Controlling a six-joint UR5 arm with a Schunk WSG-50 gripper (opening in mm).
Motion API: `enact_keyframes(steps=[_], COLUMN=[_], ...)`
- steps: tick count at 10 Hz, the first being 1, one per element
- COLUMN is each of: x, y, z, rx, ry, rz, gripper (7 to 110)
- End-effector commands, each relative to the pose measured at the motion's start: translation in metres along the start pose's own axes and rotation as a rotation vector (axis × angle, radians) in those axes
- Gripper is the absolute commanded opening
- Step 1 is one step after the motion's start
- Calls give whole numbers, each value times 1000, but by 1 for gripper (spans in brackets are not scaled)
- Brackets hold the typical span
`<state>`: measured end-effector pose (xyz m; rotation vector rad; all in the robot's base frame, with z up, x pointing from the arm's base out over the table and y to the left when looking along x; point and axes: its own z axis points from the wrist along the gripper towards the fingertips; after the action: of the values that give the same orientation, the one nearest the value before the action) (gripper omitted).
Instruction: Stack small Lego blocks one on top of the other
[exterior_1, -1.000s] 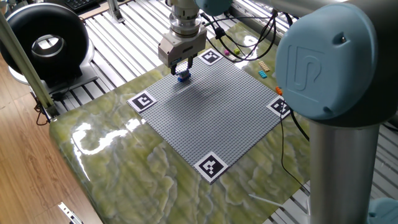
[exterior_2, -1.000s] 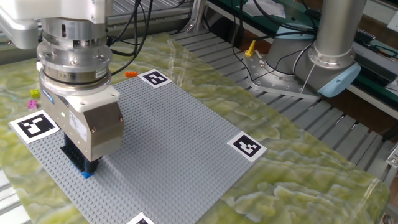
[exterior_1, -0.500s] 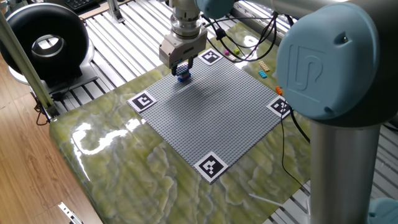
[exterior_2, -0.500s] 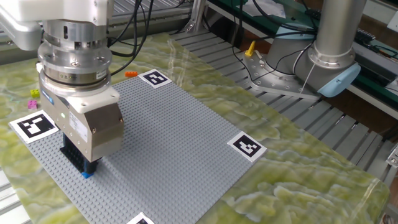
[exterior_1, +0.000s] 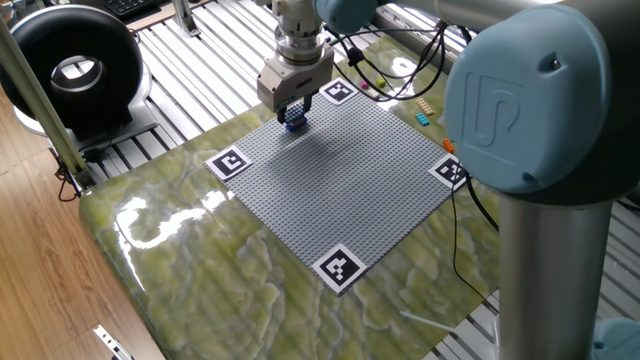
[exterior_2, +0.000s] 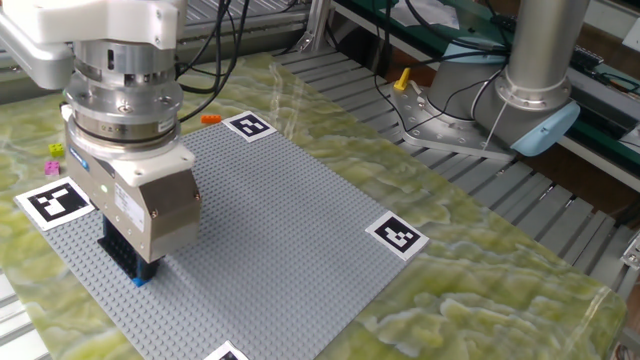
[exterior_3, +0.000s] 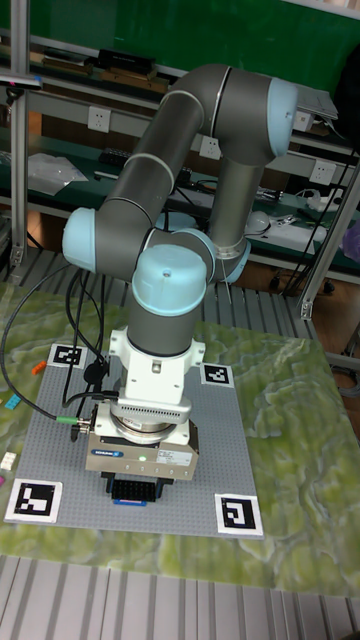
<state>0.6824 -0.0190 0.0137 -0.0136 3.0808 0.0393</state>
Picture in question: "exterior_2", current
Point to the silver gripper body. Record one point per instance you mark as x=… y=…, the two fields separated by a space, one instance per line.
x=165 y=215

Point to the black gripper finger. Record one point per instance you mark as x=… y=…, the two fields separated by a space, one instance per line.
x=147 y=270
x=112 y=230

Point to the black Lego plate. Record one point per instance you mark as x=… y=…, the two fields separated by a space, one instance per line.
x=117 y=252

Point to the lime green Lego brick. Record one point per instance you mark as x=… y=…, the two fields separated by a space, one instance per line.
x=56 y=150

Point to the grey Lego baseplate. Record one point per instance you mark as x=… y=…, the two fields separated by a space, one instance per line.
x=275 y=225

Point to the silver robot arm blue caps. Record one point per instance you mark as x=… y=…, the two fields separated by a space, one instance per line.
x=125 y=100

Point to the blue Lego brick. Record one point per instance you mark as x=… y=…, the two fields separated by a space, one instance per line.
x=140 y=282

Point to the magenta Lego brick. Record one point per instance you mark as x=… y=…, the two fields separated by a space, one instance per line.
x=52 y=168

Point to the orange Lego brick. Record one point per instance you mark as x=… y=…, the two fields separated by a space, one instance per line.
x=211 y=119

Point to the black white fiducial marker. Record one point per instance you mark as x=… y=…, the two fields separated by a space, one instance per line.
x=397 y=235
x=226 y=354
x=249 y=126
x=50 y=202

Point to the metal robot mounting plate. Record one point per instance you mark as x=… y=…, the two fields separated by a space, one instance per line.
x=425 y=135

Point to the yellow plastic tool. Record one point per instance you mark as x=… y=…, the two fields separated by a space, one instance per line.
x=402 y=80

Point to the green topped bench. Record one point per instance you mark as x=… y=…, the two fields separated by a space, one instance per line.
x=400 y=37

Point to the white papers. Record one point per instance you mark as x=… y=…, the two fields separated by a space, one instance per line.
x=440 y=15

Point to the black electronics box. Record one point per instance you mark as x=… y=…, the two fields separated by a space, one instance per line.
x=607 y=107

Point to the aluminium upright post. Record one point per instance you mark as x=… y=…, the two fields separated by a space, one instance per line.
x=317 y=25

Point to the metal corner bracket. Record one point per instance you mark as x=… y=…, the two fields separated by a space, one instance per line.
x=632 y=252

